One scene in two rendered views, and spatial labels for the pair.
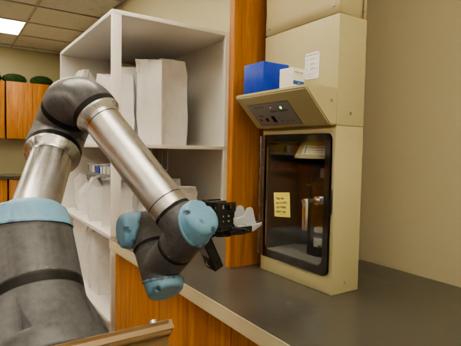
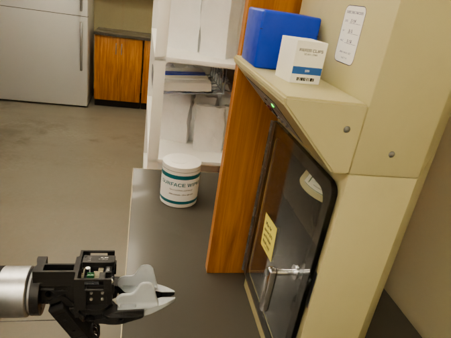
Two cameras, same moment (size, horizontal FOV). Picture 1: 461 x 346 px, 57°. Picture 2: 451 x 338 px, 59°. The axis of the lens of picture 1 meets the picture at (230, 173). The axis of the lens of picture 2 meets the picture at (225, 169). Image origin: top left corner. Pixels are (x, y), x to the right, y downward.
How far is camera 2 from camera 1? 0.73 m
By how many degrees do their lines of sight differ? 28
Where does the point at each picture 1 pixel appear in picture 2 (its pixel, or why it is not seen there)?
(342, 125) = (365, 174)
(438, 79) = not seen: outside the picture
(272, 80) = (276, 48)
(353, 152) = (379, 221)
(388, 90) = not seen: outside the picture
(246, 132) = (258, 106)
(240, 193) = (234, 188)
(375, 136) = not seen: outside the picture
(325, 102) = (329, 133)
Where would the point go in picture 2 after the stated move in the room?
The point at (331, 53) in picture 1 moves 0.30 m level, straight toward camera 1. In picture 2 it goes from (381, 25) to (252, 9)
